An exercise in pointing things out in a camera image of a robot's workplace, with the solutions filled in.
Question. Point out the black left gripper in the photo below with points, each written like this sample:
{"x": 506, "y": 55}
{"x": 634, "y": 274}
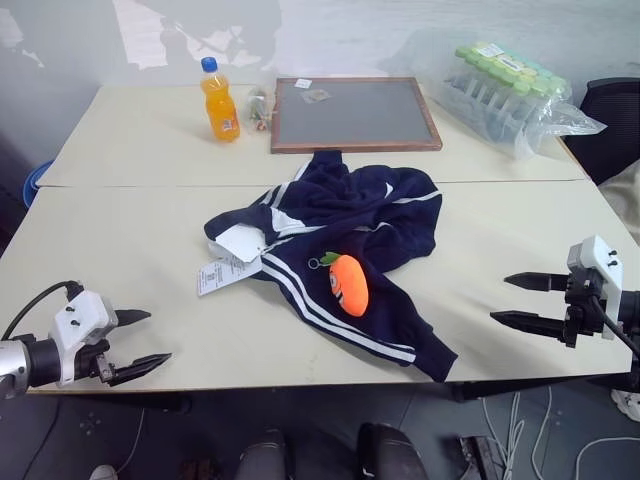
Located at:
{"x": 95, "y": 361}

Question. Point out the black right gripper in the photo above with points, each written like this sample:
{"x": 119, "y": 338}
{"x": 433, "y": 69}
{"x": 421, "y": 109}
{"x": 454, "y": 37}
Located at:
{"x": 582, "y": 305}

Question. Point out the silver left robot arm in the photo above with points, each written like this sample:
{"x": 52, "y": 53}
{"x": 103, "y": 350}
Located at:
{"x": 20, "y": 361}

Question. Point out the white printed paper label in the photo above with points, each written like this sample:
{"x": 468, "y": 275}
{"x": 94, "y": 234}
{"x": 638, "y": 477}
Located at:
{"x": 217, "y": 275}

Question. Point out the white sneaker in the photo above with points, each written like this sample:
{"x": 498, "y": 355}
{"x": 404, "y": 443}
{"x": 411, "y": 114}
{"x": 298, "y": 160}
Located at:
{"x": 627, "y": 401}

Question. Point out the white shoe tip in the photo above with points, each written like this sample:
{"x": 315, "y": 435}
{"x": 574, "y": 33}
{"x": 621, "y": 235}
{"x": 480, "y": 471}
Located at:
{"x": 104, "y": 472}

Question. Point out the beige cloth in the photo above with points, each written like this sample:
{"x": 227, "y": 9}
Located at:
{"x": 624, "y": 195}

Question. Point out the white cardboard hang tag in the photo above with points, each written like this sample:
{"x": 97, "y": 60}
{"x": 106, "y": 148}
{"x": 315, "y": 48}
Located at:
{"x": 235, "y": 242}

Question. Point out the dark ribbed floor block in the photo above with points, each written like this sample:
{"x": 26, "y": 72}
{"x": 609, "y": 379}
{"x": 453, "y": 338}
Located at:
{"x": 477, "y": 457}

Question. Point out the dark rounded shape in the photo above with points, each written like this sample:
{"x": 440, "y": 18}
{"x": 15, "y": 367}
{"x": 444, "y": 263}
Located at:
{"x": 392, "y": 452}
{"x": 262, "y": 457}

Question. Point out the black office chair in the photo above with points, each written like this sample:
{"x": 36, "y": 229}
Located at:
{"x": 607, "y": 130}

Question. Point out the blue plastic bucket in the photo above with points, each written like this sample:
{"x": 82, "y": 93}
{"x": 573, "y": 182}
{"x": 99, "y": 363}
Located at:
{"x": 34, "y": 182}

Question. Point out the wrapped pack green capped bottles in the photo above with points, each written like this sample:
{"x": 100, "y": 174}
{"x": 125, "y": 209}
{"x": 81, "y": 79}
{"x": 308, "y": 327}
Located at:
{"x": 505, "y": 95}

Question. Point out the navy jacket with white stripes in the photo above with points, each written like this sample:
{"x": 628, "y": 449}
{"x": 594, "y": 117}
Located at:
{"x": 345, "y": 210}

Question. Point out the orange soda bottle blue cap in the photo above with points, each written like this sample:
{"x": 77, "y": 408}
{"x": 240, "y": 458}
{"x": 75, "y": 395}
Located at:
{"x": 220, "y": 107}

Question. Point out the small clear bag coloured bits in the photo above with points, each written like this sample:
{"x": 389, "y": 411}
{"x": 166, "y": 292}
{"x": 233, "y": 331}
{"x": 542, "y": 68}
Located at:
{"x": 259, "y": 111}

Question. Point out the wood framed blackboard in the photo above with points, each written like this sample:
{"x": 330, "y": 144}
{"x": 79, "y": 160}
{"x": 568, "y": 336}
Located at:
{"x": 350, "y": 117}

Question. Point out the tiny clear plastic pouch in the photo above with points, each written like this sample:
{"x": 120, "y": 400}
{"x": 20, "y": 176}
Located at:
{"x": 316, "y": 96}

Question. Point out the small white sticker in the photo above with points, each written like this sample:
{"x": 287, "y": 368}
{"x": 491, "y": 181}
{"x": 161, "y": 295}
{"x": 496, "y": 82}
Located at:
{"x": 302, "y": 84}

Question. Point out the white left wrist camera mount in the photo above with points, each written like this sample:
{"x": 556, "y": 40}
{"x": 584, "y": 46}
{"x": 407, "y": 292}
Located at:
{"x": 82, "y": 312}

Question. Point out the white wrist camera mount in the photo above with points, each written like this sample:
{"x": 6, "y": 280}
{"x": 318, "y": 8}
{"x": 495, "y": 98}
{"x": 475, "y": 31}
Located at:
{"x": 82, "y": 312}
{"x": 602, "y": 260}

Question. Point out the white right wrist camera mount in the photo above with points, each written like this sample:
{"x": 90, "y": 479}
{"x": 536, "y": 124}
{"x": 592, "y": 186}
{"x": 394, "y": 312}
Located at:
{"x": 602, "y": 260}

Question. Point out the black table frame bar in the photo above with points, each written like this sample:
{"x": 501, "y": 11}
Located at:
{"x": 530, "y": 387}

